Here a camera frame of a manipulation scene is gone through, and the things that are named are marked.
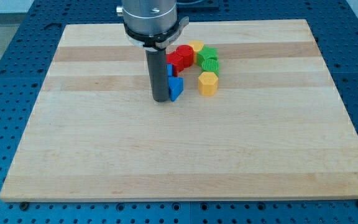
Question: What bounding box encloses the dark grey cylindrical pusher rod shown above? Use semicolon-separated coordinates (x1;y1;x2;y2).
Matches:
145;50;169;102

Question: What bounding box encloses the yellow hexagon block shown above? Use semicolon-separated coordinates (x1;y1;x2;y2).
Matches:
198;72;219;96

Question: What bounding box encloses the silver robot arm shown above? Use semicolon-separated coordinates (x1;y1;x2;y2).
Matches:
116;0;190;102

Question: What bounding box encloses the blue cube block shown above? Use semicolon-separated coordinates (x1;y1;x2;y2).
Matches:
167;63;173;77

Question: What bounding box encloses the red cube block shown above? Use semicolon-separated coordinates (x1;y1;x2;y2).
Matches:
166;52;185;77

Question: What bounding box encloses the blue triangle block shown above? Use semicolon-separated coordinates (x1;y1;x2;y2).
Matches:
168;77;184;101

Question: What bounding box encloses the red cylinder block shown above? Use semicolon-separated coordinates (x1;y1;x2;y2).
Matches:
175;45;194;68

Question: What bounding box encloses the yellow cylinder block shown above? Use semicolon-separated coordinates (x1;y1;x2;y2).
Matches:
187;40;204;64

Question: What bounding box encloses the green star block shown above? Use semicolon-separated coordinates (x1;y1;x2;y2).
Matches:
196;46;218;66

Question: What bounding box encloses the green cylinder block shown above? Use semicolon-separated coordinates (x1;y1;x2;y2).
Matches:
201;59;220;76

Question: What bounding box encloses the wooden board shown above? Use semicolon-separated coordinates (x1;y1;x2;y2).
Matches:
0;19;358;202

